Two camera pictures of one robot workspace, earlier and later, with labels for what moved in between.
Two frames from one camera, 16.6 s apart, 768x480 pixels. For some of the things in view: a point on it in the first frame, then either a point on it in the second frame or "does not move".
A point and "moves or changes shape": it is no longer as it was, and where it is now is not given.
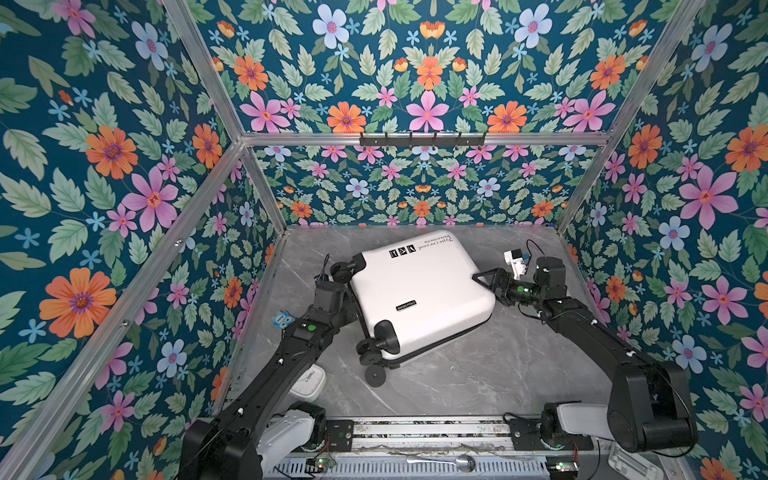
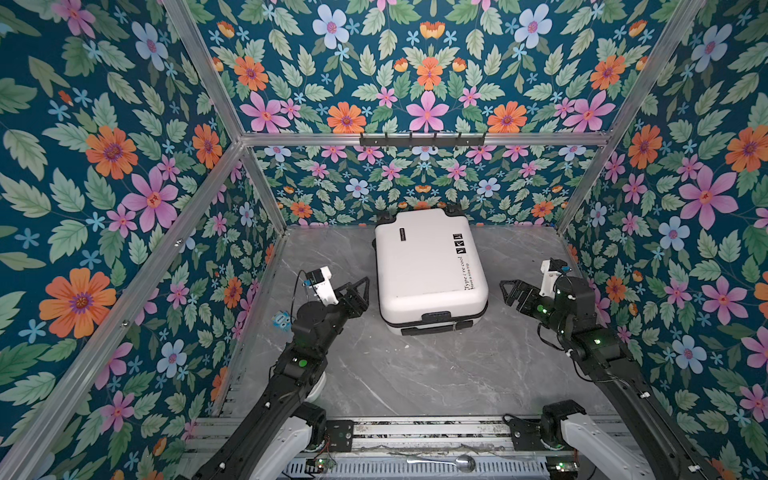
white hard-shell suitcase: x=412 y=294 moves or changes shape
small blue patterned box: x=283 y=319 does not move
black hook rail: x=422 y=141 does not move
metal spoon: x=464 y=463 does not move
